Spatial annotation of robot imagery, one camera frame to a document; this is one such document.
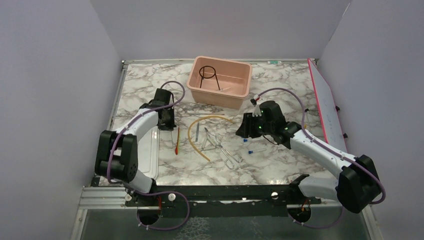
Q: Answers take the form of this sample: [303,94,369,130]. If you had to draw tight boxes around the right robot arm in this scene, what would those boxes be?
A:
[236,100,385,214]

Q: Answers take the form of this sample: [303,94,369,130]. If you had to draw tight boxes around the pink framed whiteboard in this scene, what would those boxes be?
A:
[307,58,347,157]

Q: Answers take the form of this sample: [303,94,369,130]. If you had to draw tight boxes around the pink plastic bin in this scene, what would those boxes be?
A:
[187,56,253,109]

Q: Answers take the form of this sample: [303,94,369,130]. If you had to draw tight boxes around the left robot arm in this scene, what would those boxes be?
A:
[94,88,177,206]

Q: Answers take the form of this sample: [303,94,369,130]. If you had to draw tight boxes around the black wire tripod stand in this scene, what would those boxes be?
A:
[198,65,221,91]

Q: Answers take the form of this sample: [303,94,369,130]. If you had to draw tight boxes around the black base frame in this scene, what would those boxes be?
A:
[117,183,322,219]

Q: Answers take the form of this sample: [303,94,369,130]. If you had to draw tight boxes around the yellow rubber tube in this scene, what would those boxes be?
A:
[187,114,235,162]

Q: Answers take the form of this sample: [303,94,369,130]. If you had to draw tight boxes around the white plastic tray lid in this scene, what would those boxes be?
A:
[137,126,160,179]

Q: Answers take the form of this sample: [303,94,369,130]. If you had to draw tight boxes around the red yellow green spoon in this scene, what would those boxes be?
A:
[174,127,181,155]

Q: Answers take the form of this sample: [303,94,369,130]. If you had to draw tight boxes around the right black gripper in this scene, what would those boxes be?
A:
[235,111,274,139]

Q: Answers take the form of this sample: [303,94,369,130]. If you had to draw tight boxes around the green white marker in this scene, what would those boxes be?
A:
[267,60,282,65]

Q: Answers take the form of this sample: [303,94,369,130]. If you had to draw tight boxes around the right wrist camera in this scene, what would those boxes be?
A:
[250,94,262,117]

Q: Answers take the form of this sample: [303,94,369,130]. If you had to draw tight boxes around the metal crucible tongs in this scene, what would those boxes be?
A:
[204,127,243,170]

